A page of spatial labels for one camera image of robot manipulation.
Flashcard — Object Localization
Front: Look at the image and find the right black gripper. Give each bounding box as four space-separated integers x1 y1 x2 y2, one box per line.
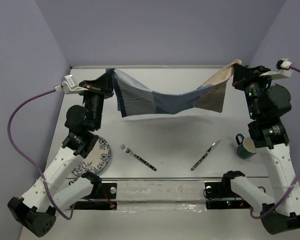
232 62 275 119

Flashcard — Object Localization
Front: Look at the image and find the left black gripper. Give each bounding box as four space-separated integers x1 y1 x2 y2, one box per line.
78 70 114 130

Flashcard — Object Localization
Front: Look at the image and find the blue beige plaid cloth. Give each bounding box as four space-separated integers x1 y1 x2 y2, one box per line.
106 59 243 118

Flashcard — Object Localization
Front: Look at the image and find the silver fork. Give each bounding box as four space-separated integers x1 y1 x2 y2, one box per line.
120 144 157 172

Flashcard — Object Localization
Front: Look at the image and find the dark teal cup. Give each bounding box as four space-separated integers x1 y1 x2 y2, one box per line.
235 133 258 159

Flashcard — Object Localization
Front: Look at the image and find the blue floral ceramic plate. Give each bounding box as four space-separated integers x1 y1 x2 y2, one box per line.
72 136 111 177

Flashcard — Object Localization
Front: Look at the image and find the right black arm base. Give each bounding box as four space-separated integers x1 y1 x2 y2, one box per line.
203 181 251 210

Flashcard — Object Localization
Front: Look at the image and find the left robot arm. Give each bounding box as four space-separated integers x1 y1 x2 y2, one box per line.
7 68 114 238

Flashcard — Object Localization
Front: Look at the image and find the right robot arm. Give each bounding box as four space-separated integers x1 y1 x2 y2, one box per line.
220 60 300 235

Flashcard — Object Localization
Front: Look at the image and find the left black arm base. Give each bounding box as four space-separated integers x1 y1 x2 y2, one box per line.
74 181 118 211

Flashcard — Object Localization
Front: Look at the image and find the silver table knife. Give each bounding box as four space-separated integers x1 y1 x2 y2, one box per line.
190 139 222 171

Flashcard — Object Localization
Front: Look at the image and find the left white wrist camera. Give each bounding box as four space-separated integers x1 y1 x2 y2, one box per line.
54 74 87 95

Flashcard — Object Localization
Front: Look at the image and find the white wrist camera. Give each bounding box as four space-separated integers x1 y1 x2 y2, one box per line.
260 58 293 80
54 74 87 95

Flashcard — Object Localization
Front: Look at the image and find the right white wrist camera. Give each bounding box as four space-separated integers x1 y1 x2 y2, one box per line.
260 58 293 80

